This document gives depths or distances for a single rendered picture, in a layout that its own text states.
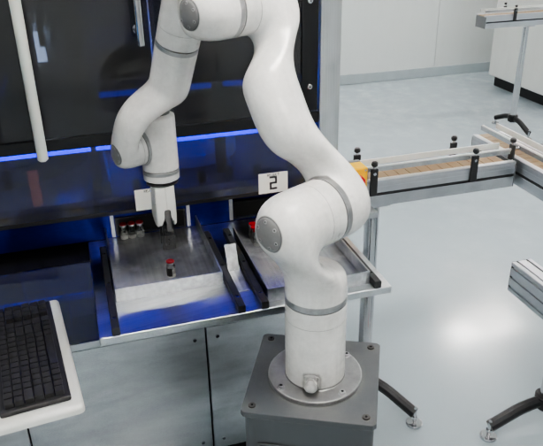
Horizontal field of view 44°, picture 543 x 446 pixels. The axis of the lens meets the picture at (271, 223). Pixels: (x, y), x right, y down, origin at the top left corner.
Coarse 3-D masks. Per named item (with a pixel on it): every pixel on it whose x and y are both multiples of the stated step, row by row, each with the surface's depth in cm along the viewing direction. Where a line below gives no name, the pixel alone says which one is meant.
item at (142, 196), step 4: (148, 188) 176; (136, 192) 176; (140, 192) 176; (144, 192) 176; (148, 192) 177; (136, 196) 176; (140, 196) 177; (144, 196) 177; (148, 196) 177; (136, 200) 177; (140, 200) 177; (144, 200) 177; (148, 200) 178; (136, 204) 177; (140, 204) 177; (144, 204) 178; (148, 204) 178; (136, 208) 178; (140, 208) 178; (144, 208) 178; (148, 208) 179
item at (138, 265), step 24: (120, 240) 186; (144, 240) 186; (192, 240) 186; (120, 264) 174; (144, 264) 174; (192, 264) 174; (216, 264) 169; (120, 288) 157; (144, 288) 159; (168, 288) 161; (192, 288) 163
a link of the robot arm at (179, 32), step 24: (168, 0) 125; (192, 0) 109; (216, 0) 109; (240, 0) 111; (168, 24) 128; (192, 24) 111; (216, 24) 110; (240, 24) 113; (168, 48) 131; (192, 48) 132
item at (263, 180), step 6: (258, 174) 184; (264, 174) 184; (270, 174) 185; (276, 174) 186; (282, 174) 186; (258, 180) 185; (264, 180) 185; (270, 180) 186; (282, 180) 187; (258, 186) 185; (264, 186) 186; (276, 186) 187; (282, 186) 188; (264, 192) 187; (270, 192) 187
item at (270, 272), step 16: (240, 240) 178; (256, 256) 177; (320, 256) 176; (336, 256) 176; (352, 256) 171; (256, 272) 164; (272, 272) 169; (352, 272) 168; (368, 272) 162; (272, 288) 156
